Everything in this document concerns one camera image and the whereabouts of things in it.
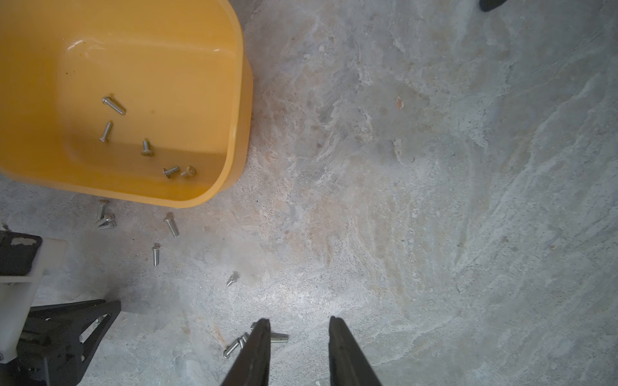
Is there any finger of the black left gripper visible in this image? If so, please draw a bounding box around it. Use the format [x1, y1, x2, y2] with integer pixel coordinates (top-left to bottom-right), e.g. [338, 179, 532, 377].
[28, 299, 121, 385]

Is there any yellow plastic storage box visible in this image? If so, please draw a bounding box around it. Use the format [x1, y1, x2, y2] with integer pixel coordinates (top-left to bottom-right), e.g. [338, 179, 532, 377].
[1, 1, 254, 208]

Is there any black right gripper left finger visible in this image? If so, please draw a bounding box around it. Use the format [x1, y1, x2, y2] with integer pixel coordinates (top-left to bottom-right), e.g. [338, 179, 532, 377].
[221, 318, 271, 386]

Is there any silver screw in box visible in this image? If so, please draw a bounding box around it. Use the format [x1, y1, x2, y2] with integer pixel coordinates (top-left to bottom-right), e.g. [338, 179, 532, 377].
[141, 139, 154, 157]
[99, 121, 114, 142]
[180, 166, 196, 178]
[101, 96, 126, 116]
[162, 166, 180, 179]

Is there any black perforated music stand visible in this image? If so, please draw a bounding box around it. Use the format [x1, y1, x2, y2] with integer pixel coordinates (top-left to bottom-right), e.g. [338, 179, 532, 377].
[479, 0, 507, 12]

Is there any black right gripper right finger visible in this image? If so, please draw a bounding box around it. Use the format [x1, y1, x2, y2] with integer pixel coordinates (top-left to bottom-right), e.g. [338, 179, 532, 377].
[328, 316, 381, 386]

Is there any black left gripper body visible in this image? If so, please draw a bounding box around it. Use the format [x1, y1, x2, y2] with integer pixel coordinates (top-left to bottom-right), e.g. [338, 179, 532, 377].
[1, 230, 68, 385]

